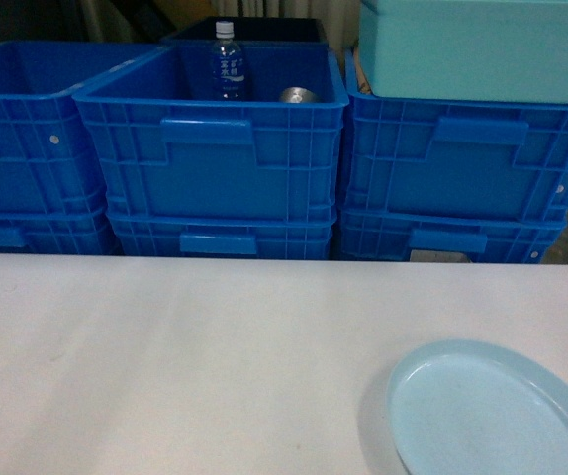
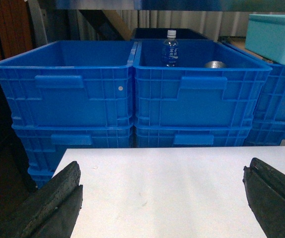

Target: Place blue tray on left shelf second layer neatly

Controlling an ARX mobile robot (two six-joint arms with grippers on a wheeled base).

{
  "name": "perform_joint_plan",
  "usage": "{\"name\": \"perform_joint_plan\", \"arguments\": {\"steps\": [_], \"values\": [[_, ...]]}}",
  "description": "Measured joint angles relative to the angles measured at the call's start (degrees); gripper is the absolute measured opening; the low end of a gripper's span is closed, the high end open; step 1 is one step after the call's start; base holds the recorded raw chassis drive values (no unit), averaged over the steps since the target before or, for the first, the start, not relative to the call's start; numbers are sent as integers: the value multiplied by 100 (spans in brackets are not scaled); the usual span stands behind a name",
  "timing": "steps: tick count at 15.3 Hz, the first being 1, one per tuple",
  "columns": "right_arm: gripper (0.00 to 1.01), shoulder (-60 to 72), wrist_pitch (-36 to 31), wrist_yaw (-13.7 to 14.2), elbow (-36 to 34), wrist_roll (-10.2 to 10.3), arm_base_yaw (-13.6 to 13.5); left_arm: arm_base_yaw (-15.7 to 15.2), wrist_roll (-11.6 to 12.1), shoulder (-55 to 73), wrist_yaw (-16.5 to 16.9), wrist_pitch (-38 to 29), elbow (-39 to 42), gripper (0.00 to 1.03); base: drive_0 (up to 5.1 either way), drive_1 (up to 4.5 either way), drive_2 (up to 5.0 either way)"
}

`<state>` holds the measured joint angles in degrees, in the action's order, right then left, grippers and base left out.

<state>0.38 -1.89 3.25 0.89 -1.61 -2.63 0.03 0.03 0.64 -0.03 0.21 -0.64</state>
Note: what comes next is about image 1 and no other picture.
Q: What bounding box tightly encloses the light blue oval tray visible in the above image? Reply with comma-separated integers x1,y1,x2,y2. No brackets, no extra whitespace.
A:
386,340,568,474

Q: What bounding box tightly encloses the blue crate lower right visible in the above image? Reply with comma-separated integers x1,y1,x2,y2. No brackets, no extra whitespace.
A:
338,211,567,264

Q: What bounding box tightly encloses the blue crate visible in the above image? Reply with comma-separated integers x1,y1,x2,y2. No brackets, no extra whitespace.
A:
0,41,154,215
0,209,121,255
73,41,347,222
339,51,568,222
338,211,567,264
107,209,336,260

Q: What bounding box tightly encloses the blue crate lower middle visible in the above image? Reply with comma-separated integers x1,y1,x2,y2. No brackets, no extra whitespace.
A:
107,209,336,260

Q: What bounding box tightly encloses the blue crate upper right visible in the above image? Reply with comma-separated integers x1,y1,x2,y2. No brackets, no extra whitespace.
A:
339,51,568,222

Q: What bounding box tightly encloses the silver metal can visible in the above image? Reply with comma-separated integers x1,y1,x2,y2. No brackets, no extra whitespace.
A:
279,86,322,104

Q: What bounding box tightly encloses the blue crate upper middle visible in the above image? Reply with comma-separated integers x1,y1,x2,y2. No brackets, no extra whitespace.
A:
73,41,347,222

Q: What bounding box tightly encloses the clear plastic water bottle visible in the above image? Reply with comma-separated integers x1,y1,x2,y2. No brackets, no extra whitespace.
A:
209,20,248,101

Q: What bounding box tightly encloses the white table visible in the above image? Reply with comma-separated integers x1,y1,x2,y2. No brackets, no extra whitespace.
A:
0,254,568,474

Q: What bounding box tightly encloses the blue crate upper left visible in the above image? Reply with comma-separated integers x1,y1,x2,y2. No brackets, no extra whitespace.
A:
0,41,154,215

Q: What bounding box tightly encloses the blue crate lower left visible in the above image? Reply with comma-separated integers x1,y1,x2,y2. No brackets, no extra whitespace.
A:
0,209,121,255

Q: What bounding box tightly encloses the teal plastic box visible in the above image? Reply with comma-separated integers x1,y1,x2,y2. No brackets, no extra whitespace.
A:
359,1,568,105

